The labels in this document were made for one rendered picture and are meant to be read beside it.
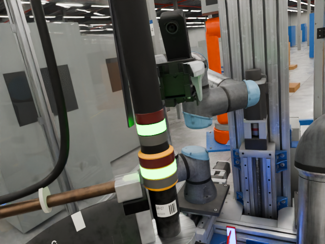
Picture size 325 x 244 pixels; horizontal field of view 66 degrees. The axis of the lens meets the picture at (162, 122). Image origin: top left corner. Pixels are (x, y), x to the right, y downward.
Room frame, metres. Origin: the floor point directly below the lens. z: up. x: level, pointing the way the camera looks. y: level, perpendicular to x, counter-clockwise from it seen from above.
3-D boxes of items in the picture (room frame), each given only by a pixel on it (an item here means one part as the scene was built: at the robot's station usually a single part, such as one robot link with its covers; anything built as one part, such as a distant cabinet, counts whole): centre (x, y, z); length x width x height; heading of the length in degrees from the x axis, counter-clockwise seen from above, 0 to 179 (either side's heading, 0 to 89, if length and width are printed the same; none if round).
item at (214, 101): (0.64, -0.11, 1.54); 0.11 x 0.08 x 0.11; 107
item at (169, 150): (0.28, 0.01, 1.56); 0.04 x 0.04 x 0.05
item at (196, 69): (0.38, -0.06, 1.64); 0.09 x 0.03 x 0.06; 5
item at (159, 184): (0.28, 0.01, 1.54); 0.04 x 0.04 x 0.01
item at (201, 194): (1.01, -0.12, 1.09); 0.15 x 0.15 x 0.10
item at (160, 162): (0.28, 0.01, 1.57); 0.04 x 0.04 x 0.01
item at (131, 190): (0.28, 0.02, 1.50); 0.09 x 0.07 x 0.10; 98
